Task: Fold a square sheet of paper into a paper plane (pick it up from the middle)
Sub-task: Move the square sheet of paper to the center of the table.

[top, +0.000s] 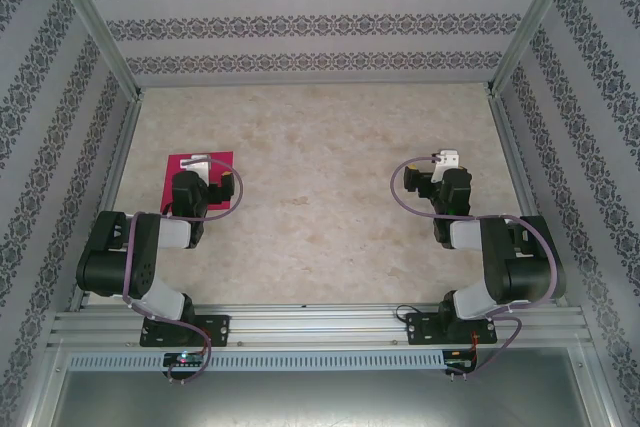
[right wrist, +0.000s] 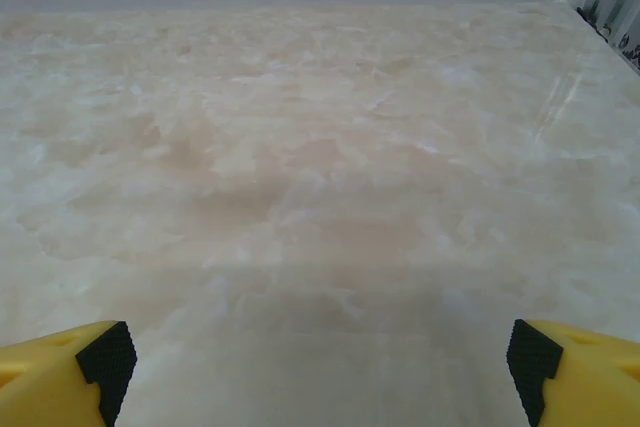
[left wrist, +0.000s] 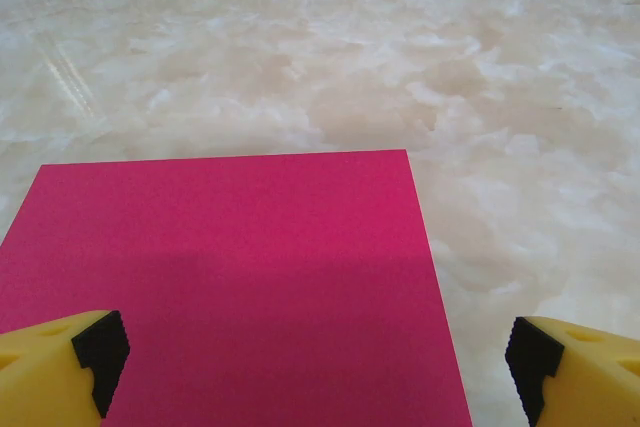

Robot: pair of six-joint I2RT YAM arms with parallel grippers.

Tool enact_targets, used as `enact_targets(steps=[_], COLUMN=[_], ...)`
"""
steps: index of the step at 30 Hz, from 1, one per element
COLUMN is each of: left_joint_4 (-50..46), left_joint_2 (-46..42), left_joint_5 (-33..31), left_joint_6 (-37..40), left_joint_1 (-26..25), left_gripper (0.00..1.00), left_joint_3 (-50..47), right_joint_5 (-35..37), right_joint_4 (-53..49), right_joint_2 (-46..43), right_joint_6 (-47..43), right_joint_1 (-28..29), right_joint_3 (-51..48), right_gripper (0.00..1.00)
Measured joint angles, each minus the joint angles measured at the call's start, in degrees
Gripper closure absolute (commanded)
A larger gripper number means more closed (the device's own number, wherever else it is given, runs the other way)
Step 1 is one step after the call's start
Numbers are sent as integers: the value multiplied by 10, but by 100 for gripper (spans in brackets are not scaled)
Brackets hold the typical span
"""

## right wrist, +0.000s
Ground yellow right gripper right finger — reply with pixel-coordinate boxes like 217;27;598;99
505;318;640;427

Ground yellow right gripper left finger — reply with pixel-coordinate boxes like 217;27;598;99
0;319;138;427

